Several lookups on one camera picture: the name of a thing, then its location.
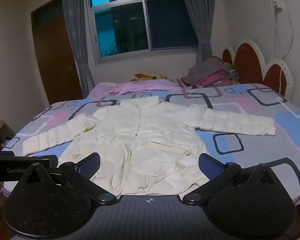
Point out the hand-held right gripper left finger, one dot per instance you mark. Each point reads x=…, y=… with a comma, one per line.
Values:
x=90, y=165

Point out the grey curtain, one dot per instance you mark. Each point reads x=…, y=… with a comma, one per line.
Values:
x=76, y=37
x=200, y=17

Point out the brown and white headboard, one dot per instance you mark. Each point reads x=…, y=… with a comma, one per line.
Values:
x=247, y=65

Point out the pink blanket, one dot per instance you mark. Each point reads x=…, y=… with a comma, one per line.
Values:
x=150, y=86

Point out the white puffer jacket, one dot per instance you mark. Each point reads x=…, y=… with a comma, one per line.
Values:
x=145, y=140

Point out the brown wooden door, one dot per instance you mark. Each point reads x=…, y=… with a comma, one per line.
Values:
x=55, y=60

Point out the bed with patterned sheet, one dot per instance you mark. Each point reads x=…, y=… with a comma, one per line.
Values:
x=242, y=160

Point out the white wall socket charger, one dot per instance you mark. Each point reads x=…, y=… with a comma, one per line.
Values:
x=277, y=6

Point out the sliding glass window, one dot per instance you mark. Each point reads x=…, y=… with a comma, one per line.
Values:
x=142, y=22

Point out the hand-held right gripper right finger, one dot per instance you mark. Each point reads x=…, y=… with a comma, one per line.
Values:
x=208, y=165

